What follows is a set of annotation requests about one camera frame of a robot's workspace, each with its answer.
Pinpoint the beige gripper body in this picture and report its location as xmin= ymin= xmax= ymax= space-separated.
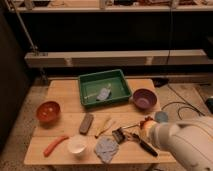
xmin=140 ymin=121 xmax=156 ymax=141

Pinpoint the yellow red apple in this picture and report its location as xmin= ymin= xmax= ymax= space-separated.
xmin=139 ymin=116 xmax=154 ymax=129

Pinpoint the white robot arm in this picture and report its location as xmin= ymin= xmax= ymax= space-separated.
xmin=142 ymin=116 xmax=213 ymax=171

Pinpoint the purple bowl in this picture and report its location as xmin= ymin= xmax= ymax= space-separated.
xmin=133 ymin=89 xmax=157 ymax=110

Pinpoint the red bowl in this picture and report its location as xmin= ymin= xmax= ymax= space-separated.
xmin=36 ymin=101 xmax=61 ymax=124

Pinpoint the blue cup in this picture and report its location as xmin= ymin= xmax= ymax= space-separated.
xmin=155 ymin=111 xmax=168 ymax=123

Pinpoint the metal spatula tool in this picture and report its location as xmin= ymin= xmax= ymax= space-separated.
xmin=112 ymin=127 xmax=134 ymax=144

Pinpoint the blue grey cloth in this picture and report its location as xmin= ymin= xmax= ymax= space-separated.
xmin=94 ymin=137 xmax=119 ymax=163

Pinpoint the grey scoop in tray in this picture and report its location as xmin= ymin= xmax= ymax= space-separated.
xmin=96 ymin=85 xmax=111 ymax=101

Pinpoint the green plastic tray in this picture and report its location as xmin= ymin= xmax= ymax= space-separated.
xmin=78 ymin=69 xmax=132 ymax=108

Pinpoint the white cup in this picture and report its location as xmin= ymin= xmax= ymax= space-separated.
xmin=67 ymin=135 xmax=87 ymax=157

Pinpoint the wooden table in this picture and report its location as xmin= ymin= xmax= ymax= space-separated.
xmin=24 ymin=79 xmax=175 ymax=165

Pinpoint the metal shelf beam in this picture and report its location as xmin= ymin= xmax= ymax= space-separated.
xmin=25 ymin=49 xmax=213 ymax=68

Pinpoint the orange carrot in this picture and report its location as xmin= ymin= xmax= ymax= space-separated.
xmin=43 ymin=136 xmax=68 ymax=157

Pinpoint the diagonal metal pole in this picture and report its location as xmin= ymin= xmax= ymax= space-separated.
xmin=6 ymin=0 xmax=48 ymax=56

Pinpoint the black floor cable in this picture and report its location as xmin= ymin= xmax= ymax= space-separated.
xmin=161 ymin=83 xmax=208 ymax=121

